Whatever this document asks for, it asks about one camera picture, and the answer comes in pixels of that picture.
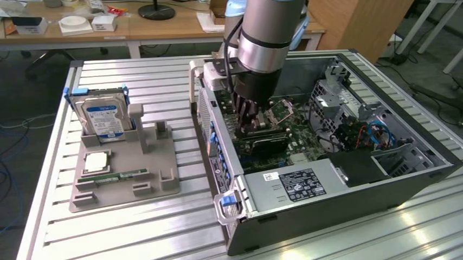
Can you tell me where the silver chipset heatsink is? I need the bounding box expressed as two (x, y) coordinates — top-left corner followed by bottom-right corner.
(288, 153), (312, 165)

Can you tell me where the white round plastic part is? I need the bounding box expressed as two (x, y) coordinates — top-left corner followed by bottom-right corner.
(57, 15), (93, 36)

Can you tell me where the metal socket cover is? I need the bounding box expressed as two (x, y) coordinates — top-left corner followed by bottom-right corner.
(268, 97), (294, 114)

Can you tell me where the black plastic air duct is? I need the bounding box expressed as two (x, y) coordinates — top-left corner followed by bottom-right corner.
(329, 150), (392, 188)

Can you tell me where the wooden desk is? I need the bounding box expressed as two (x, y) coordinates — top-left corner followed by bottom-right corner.
(0, 0), (130, 52)
(128, 0), (326, 59)

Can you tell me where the perforated metal drive cage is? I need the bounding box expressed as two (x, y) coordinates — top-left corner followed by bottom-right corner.
(309, 57), (391, 152)

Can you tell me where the metal disk bay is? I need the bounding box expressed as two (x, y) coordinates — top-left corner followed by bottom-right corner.
(371, 142), (435, 177)

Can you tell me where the white booklet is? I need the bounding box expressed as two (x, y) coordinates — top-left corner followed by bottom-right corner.
(196, 12), (228, 33)

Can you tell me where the blue wire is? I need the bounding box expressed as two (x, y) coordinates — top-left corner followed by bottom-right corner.
(364, 120), (396, 151)

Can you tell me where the blue disk caddy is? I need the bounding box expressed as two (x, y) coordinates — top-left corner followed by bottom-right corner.
(62, 84), (132, 136)

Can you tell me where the black power cable bundle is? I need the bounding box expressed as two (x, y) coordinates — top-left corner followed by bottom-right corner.
(333, 121), (365, 151)

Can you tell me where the hard disk with blue label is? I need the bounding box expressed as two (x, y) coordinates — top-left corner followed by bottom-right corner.
(70, 93), (128, 144)

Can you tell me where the brown cardboard box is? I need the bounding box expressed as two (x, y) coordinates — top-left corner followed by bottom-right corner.
(210, 0), (232, 27)

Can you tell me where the white table frame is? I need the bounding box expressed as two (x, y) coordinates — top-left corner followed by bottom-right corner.
(396, 0), (463, 74)

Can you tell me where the wooden cabinet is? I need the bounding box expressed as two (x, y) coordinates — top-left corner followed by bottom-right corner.
(305, 0), (415, 59)

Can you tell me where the small white carton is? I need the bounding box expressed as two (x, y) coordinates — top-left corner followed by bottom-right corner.
(90, 15), (117, 32)

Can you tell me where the white box with dark lid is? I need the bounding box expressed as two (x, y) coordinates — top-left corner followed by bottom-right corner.
(10, 16), (48, 35)

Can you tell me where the grey parts rack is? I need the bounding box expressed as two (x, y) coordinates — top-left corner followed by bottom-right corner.
(68, 102), (181, 213)

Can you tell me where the metal disk bay bracket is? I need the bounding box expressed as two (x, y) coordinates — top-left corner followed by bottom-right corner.
(317, 94), (344, 109)

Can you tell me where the silver CPU chip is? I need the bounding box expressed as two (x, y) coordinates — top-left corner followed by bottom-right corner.
(81, 153), (110, 173)

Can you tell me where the CPU socket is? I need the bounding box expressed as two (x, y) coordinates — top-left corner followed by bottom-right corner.
(254, 108), (281, 129)

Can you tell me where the grey power supply unit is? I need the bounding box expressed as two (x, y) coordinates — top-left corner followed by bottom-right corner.
(244, 158), (349, 213)

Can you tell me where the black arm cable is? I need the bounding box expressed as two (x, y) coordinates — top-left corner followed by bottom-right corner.
(221, 18), (244, 90)

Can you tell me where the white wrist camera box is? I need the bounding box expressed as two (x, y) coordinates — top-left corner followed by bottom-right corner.
(201, 62), (236, 90)

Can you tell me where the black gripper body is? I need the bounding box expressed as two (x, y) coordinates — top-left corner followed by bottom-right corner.
(233, 69), (282, 105)

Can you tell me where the green motherboard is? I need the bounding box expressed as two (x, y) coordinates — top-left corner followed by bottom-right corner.
(212, 90), (333, 174)

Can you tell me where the black open PC case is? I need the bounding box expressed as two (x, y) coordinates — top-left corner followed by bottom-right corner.
(188, 53), (463, 257)

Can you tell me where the white device with red button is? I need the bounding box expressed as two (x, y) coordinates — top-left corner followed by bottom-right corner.
(383, 34), (404, 59)

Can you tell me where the black round lamp base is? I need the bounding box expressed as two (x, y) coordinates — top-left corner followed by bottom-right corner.
(138, 0), (176, 20)

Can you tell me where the green RAM stick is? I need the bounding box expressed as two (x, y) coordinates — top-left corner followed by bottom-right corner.
(77, 169), (149, 184)

